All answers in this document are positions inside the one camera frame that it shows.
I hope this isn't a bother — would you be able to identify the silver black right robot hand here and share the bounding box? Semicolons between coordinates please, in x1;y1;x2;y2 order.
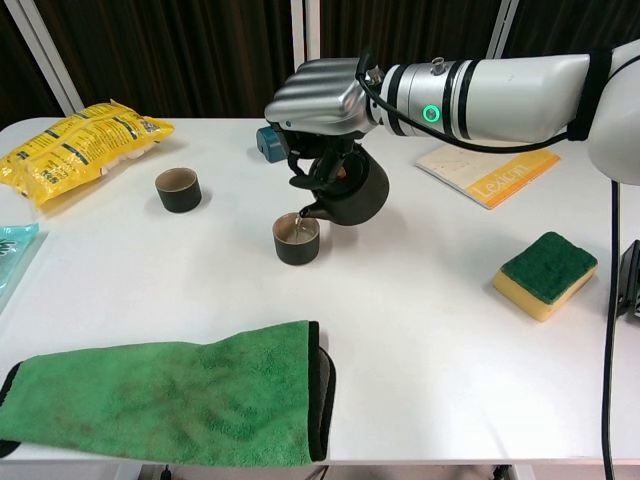
263;57;382;190

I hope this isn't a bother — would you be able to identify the black teapot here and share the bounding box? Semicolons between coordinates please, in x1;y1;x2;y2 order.
287;142;391;227

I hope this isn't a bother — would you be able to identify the teal long plastic case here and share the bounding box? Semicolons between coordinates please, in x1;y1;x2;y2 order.
256;124;286;157

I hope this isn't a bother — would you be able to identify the dark ceramic teacup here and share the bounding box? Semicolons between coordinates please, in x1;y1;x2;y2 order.
154;167;203;214
272;211;322;266

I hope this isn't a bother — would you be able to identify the cream and yellow booklet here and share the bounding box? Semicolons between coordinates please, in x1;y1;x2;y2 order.
414;142;561;211

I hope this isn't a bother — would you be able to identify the yellow snack bag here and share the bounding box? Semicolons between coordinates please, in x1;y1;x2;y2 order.
0;98;176;210

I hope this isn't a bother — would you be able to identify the green and yellow sponge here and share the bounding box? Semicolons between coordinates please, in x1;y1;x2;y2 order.
491;230;600;323

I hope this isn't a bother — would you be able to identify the green microfiber towel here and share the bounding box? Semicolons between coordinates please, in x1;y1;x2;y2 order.
0;319;337;467

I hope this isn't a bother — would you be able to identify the light blue snack pouch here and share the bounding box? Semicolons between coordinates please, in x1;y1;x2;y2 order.
0;223;41;311

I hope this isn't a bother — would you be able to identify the black clip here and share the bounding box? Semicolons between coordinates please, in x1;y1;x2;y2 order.
615;239;640;321

